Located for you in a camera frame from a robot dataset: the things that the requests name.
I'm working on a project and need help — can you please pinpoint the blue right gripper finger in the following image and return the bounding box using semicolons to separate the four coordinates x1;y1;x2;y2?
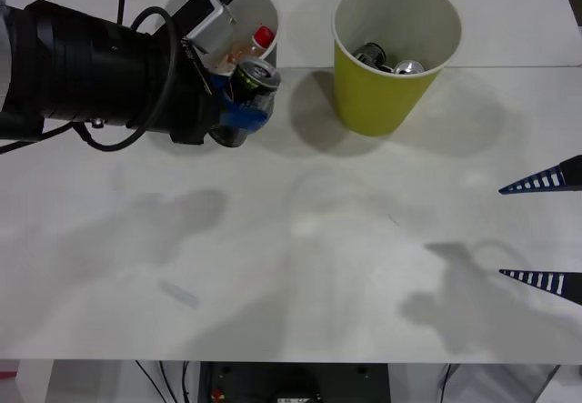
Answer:
498;268;582;307
497;154;582;196

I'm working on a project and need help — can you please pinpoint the small bottle with red cap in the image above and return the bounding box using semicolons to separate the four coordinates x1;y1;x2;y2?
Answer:
217;25;276;76

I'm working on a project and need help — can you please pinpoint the black and grey drink can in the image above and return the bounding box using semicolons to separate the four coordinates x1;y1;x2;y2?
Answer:
228;55;282;117

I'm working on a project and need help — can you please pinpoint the black can in bin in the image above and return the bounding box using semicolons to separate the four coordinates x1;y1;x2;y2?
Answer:
352;42;388;69

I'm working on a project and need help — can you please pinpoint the yellow-green plastic waste bin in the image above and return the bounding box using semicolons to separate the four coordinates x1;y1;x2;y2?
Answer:
331;0;464;138

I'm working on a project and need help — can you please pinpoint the black robot torso base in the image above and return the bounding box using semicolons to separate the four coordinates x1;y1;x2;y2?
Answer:
198;361;391;403

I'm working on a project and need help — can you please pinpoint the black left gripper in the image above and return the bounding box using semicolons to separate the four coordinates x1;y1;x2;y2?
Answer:
168;43;270;148

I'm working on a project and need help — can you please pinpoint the grey plastic waste bin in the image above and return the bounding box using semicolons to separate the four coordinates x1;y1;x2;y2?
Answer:
156;0;280;148

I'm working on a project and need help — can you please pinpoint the silver can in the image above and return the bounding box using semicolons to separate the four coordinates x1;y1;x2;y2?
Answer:
392;59;426;76

